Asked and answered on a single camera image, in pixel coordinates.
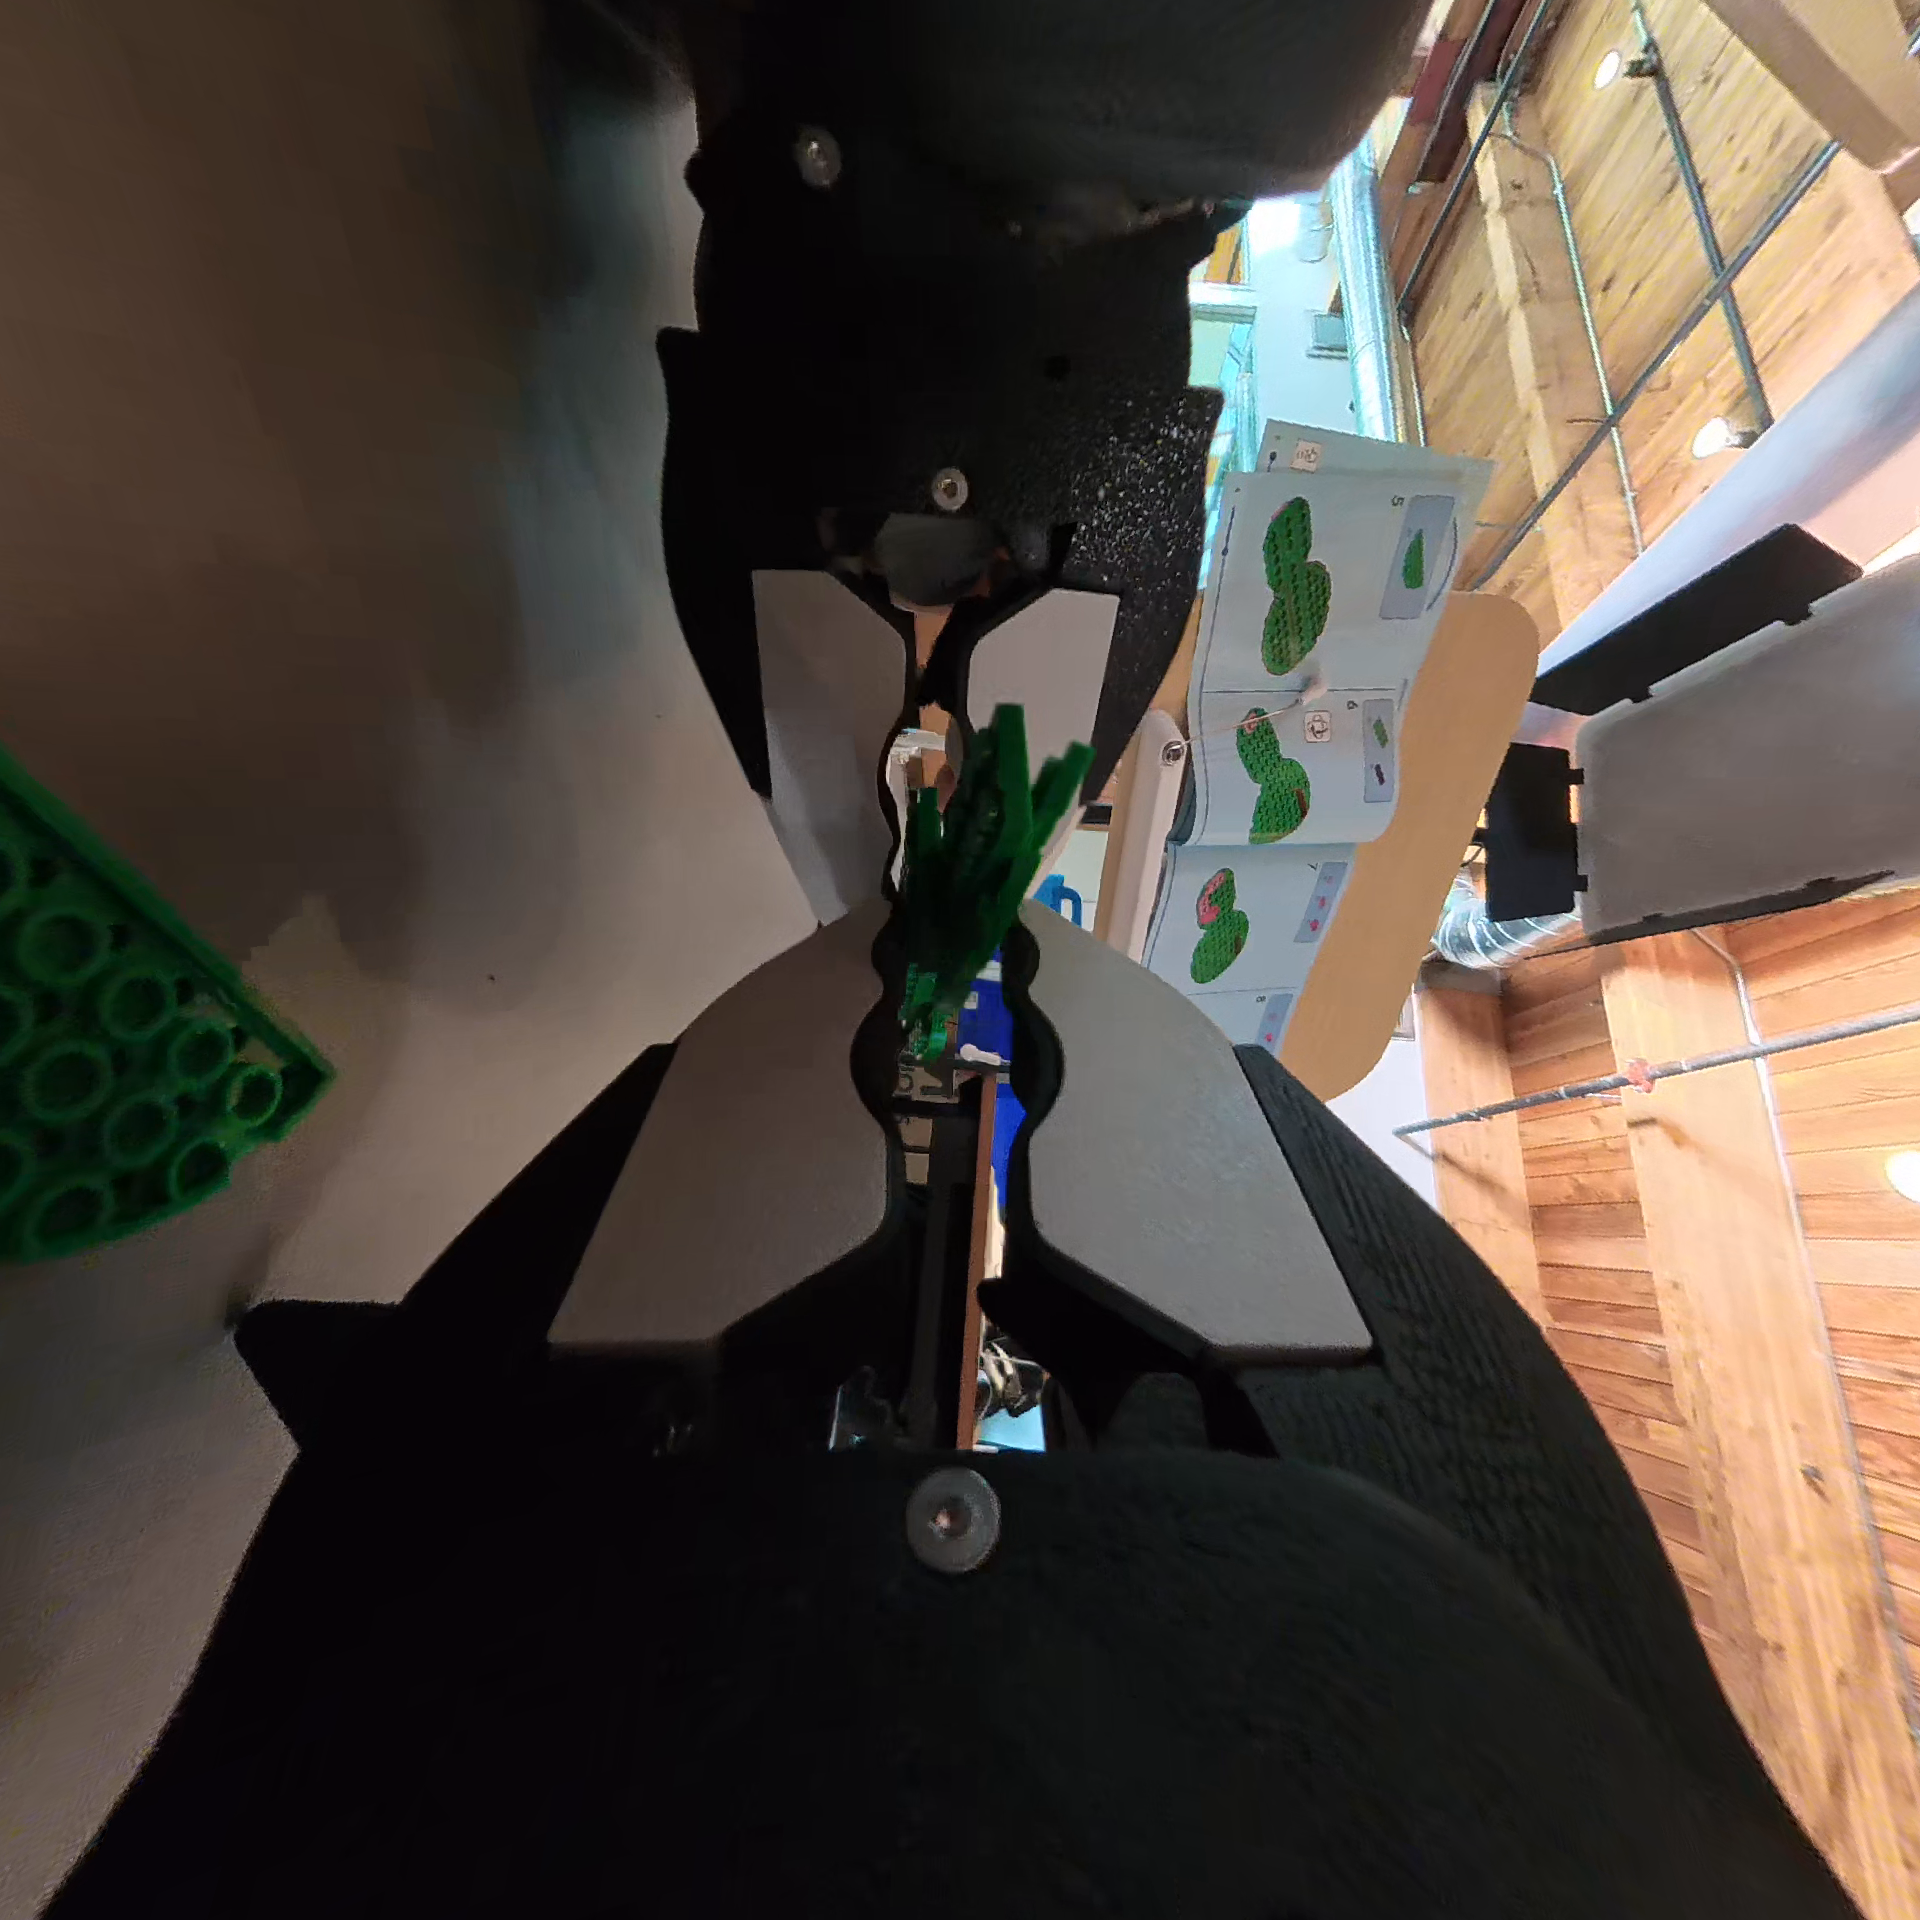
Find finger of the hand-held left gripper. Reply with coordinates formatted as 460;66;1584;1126
918;585;1124;842
749;567;922;926

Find black hanging panel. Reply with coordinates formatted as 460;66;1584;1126
1529;527;1866;719

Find green lego plate assembly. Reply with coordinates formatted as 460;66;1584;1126
897;703;1098;1059

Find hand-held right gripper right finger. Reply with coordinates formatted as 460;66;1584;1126
996;902;1376;1369

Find lego instruction booklet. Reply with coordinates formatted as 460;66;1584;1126
1142;422;1498;1052

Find grey hanging panel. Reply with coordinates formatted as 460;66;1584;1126
1572;559;1920;947

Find grey ceiling pipe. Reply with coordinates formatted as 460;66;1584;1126
1394;1008;1920;1145

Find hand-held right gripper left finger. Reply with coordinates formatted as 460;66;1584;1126
549;902;910;1354

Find silver air duct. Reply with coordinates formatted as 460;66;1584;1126
1432;878;1593;976
1328;142;1426;454

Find green rounded lego plate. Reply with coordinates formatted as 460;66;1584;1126
0;746;336;1264

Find black box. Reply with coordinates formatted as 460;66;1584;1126
1485;744;1584;923

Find white bar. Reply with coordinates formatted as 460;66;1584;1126
1096;711;1192;940

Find rounded light wooden panel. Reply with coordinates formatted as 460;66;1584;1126
1096;592;1544;1105

